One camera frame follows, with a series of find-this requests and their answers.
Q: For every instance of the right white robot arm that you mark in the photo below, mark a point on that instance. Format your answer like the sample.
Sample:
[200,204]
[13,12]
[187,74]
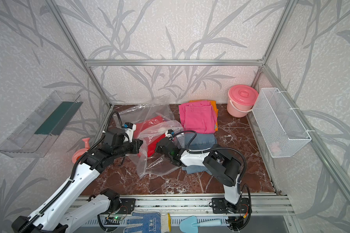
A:
[227,165]

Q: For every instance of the light blue toy shovel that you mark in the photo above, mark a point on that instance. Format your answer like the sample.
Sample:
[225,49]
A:
[191,225]

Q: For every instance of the black mounting plate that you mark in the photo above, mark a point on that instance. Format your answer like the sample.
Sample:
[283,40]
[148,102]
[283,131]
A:
[125,206]
[218,205]

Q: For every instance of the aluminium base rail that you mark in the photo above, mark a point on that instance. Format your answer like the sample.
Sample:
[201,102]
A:
[262,204]

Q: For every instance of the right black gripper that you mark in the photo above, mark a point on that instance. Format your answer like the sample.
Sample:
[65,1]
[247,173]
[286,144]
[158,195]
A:
[157,148]

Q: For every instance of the white wire mesh basket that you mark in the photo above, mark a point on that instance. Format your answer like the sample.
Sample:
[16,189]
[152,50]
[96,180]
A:
[281,128]

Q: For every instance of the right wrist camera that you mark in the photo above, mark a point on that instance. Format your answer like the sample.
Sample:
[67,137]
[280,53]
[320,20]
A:
[170,134]

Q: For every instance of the blue dotted work glove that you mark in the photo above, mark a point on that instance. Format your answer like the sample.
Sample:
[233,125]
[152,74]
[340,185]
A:
[148,222]

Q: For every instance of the pink watering can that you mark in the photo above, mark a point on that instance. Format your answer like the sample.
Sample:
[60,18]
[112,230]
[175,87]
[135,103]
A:
[80,152]

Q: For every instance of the pink lidded bucket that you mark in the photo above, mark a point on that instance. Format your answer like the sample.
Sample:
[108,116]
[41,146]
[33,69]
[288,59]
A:
[241,99]

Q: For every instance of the clear plastic vacuum bag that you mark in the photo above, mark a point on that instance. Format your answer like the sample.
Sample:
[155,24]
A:
[157,164]

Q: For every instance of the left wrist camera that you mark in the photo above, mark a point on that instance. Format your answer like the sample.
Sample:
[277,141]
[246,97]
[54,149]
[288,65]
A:
[129,129]

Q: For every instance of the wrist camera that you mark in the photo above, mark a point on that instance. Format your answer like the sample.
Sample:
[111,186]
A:
[170,134]
[129,129]

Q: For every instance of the orange trousers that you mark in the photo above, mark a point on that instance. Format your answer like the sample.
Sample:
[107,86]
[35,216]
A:
[215,109]

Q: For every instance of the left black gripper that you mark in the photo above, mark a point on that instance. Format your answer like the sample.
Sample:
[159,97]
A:
[136,146]

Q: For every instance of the pink garment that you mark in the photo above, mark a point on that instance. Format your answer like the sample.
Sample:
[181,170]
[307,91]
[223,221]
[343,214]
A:
[197,117]

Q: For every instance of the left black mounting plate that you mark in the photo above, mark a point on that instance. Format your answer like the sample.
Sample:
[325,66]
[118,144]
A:
[125,206]

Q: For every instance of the clear plastic wall shelf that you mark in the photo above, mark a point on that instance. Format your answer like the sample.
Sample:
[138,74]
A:
[37,134]

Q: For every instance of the blue towel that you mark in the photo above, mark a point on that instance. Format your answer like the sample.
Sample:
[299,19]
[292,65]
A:
[201,142]

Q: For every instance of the red garment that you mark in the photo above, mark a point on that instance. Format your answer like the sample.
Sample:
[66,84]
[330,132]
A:
[149,132]

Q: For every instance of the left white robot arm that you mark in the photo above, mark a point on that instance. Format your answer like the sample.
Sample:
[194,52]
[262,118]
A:
[51,217]

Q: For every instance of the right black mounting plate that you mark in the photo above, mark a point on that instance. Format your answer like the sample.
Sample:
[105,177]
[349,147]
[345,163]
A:
[218,205]

